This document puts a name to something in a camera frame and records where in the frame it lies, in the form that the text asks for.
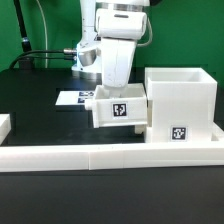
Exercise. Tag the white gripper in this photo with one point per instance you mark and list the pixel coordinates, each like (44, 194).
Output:
(119, 32)

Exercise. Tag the white drawer box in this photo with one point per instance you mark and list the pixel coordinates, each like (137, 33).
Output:
(139, 129)
(130, 109)

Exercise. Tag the white drawer cabinet frame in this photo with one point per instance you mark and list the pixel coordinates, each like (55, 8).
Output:
(181, 105)

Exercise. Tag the white front drawer box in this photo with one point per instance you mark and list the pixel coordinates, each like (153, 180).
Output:
(139, 129)

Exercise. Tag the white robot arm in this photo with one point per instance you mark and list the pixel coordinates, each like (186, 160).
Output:
(89, 33)

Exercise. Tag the white marker sheet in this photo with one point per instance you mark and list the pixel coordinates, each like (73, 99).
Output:
(68, 98)

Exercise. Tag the black pole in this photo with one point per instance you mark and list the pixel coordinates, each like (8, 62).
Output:
(26, 46)

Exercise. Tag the white boundary fence rail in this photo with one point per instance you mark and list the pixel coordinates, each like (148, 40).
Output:
(108, 156)

